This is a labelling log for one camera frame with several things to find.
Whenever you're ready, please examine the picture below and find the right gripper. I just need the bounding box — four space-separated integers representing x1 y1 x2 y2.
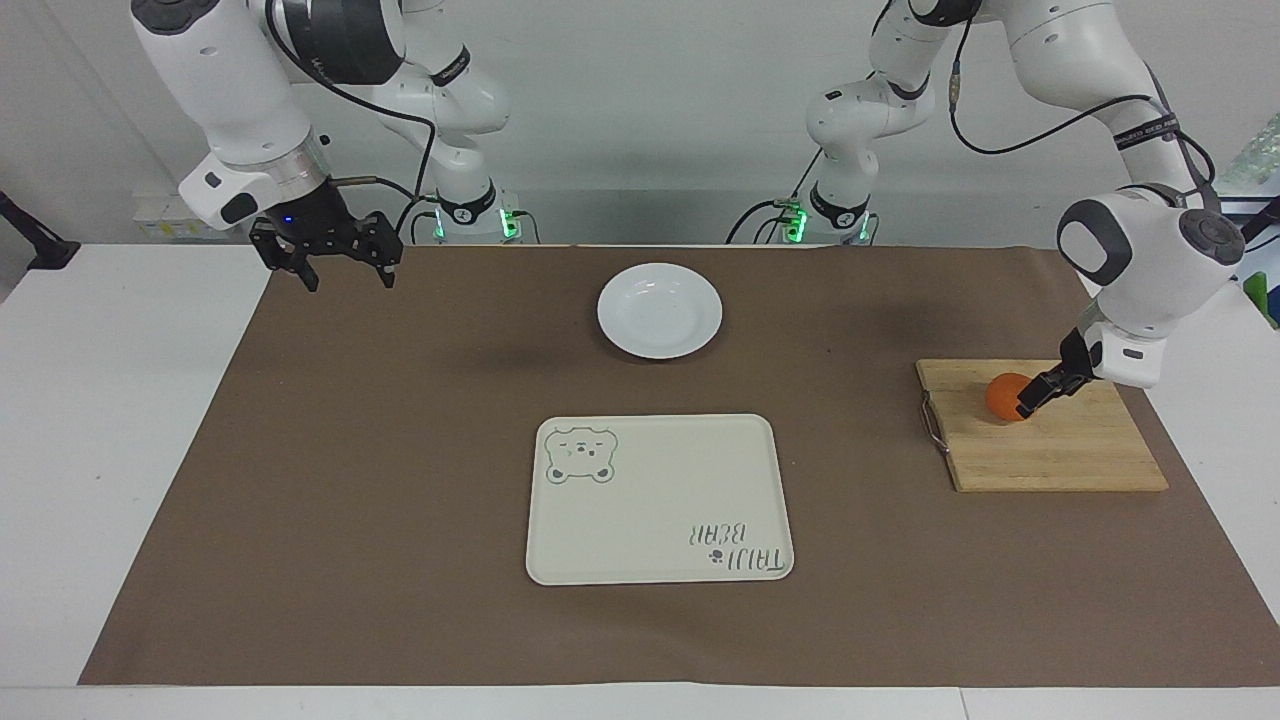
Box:
249 180 405 294

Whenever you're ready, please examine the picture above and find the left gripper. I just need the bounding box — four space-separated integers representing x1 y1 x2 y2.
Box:
1015 328 1094 420

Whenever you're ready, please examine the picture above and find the orange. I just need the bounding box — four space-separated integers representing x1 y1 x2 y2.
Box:
985 372 1042 424

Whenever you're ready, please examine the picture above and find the white round plate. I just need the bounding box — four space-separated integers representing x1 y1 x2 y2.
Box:
596 262 724 361

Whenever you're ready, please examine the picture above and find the wooden cutting board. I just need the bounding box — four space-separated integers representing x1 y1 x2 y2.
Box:
916 358 1170 494

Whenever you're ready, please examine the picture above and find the white power strip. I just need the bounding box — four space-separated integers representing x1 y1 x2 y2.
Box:
133 192 253 242

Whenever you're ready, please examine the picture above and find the green object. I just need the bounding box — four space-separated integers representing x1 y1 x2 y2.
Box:
1244 270 1280 330

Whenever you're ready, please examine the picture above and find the black stand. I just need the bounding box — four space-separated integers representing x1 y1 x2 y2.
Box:
0 189 82 272
1238 194 1280 253

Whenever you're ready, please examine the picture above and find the cream tray with bear print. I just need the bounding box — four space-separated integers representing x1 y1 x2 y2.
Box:
525 413 796 587

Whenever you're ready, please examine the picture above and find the black cable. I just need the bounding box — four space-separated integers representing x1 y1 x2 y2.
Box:
262 0 442 237
726 197 807 247
945 18 1219 211

